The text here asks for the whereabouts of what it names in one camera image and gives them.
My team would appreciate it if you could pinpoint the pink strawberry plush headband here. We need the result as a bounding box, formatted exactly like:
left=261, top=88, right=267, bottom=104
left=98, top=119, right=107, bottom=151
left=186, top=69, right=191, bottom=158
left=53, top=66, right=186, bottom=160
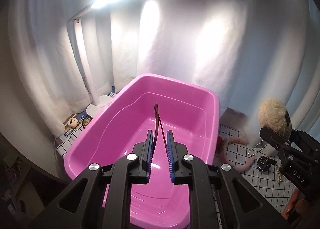
left=213, top=136, right=255, bottom=173

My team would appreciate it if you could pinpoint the fluffy beige plush hair clip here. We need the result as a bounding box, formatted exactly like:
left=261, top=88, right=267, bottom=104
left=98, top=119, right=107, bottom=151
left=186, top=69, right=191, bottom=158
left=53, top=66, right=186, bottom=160
left=258, top=97, right=292, bottom=139

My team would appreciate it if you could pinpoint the dark red hair tie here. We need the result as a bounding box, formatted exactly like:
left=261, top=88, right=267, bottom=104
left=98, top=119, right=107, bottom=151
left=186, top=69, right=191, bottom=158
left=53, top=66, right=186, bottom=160
left=152, top=102, right=168, bottom=150

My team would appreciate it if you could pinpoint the pearl hair claw clip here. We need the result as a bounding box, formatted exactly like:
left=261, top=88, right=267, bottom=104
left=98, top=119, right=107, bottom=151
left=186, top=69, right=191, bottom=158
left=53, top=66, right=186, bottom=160
left=248, top=140, right=268, bottom=157

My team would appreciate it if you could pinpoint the black digital wristwatch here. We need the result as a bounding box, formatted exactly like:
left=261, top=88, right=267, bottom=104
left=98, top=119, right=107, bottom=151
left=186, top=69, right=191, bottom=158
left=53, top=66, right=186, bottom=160
left=257, top=156, right=277, bottom=172

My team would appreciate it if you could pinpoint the white grid tablecloth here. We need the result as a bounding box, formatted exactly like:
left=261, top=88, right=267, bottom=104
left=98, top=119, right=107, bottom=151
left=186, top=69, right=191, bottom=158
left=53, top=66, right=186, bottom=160
left=55, top=123, right=304, bottom=229

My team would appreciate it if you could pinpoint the pink plastic tub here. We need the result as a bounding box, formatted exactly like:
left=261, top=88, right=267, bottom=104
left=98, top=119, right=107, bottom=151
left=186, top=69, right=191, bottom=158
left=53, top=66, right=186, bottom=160
left=64, top=74, right=220, bottom=228

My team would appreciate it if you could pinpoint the white desk lamp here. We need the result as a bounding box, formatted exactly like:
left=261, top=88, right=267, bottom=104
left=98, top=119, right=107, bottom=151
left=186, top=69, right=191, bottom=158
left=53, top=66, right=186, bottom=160
left=67, top=0, right=187, bottom=117

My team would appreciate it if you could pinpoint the small cartoon figure mug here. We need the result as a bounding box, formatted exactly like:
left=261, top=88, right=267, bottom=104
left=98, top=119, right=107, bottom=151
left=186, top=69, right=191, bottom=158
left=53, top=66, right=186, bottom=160
left=66, top=117, right=78, bottom=129

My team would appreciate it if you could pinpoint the white curtain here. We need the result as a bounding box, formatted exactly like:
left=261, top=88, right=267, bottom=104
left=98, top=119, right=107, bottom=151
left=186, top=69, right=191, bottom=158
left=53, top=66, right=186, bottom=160
left=8, top=0, right=319, bottom=144

